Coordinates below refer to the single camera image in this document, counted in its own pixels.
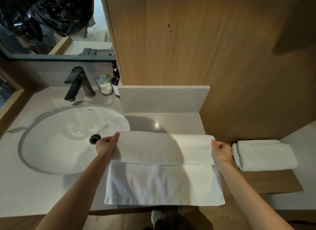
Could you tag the person's right hand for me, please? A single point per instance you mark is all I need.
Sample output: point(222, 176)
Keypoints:
point(222, 152)

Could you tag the person's left hand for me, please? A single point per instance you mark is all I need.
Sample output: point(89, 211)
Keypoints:
point(106, 144)

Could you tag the white towel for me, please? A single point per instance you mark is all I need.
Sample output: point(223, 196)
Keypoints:
point(163, 183)
point(266, 155)

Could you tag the person's left forearm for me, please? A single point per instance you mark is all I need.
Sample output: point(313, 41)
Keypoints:
point(74, 195)

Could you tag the person's right forearm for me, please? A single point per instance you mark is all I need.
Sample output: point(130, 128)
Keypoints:
point(254, 200)

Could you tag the person's dark trousers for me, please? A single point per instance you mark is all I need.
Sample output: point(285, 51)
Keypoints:
point(175, 223)

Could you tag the person's white shoe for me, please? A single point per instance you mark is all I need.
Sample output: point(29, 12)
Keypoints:
point(158, 216)

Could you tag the black sink drain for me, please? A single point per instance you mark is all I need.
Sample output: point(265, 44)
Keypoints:
point(94, 138)

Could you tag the white oval sink basin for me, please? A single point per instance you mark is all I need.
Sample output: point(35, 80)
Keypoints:
point(54, 143)

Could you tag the glass jar with cotton pads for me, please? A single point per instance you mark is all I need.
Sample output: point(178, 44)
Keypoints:
point(104, 85)

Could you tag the dark pump bottle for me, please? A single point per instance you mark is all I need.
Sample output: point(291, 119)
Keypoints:
point(115, 81)

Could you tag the black faucet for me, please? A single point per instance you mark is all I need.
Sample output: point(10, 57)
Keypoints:
point(77, 81)

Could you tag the grey stone backsplash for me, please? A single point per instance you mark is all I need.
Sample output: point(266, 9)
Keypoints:
point(163, 98)

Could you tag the wooden back panel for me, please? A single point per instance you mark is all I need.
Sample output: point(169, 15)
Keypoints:
point(209, 39)

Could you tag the wall mirror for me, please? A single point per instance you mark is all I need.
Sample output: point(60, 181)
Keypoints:
point(86, 47)

